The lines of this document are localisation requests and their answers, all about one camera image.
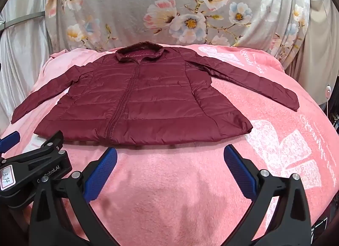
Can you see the grey floral quilt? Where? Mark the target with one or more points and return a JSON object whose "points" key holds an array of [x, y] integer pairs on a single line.
{"points": [[159, 2]]}

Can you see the pink printed blanket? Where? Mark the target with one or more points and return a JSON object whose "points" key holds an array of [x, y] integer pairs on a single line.
{"points": [[169, 182]]}

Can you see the maroon puffer jacket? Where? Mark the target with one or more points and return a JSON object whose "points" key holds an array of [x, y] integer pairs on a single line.
{"points": [[159, 103]]}

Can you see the grey metal bar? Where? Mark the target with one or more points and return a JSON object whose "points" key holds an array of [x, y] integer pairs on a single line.
{"points": [[23, 19]]}

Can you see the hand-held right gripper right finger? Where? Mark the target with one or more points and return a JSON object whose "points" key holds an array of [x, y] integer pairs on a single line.
{"points": [[239, 171]]}

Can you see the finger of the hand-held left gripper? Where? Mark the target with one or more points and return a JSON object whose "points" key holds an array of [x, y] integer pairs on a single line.
{"points": [[50, 144], [10, 138]]}

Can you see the silvery satin sheet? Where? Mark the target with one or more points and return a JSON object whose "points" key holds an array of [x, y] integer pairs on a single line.
{"points": [[23, 63]]}

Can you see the dark object with white marks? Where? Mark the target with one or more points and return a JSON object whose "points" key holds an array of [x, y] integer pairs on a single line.
{"points": [[321, 224]]}

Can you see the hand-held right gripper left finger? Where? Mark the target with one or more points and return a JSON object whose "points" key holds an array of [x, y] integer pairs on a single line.
{"points": [[102, 174]]}

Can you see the white cloth cover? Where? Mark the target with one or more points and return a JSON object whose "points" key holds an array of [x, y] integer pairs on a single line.
{"points": [[321, 50]]}

